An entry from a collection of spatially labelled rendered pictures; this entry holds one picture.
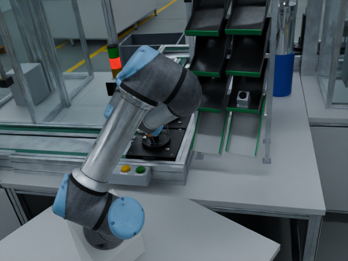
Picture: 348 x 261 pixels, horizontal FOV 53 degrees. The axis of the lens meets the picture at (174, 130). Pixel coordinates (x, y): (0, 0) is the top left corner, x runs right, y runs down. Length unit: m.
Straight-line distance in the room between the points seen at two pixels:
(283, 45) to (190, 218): 1.21
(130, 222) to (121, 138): 0.25
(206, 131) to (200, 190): 0.27
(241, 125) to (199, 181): 0.32
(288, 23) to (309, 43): 0.44
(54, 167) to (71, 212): 0.80
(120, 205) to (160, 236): 0.41
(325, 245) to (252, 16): 1.65
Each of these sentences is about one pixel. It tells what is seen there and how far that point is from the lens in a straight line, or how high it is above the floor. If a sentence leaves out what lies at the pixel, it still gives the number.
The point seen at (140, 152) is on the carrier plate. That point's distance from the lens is 1.64.
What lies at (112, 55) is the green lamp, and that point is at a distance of 1.67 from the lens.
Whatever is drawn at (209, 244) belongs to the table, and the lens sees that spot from 1.35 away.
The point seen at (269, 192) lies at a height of 0.86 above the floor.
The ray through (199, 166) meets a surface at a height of 0.86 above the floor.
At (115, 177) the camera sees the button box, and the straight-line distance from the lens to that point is 1.57.
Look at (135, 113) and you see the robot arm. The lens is 0.93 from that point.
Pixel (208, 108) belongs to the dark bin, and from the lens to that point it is 1.44.
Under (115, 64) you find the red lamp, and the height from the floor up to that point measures 1.33.
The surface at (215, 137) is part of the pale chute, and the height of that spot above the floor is 1.04.
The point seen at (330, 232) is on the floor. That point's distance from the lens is 2.64.
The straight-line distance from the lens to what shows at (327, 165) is 2.31.
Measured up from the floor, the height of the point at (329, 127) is 0.80.
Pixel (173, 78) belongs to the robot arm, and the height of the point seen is 1.54.
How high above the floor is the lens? 1.89
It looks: 31 degrees down
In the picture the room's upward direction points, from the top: 6 degrees counter-clockwise
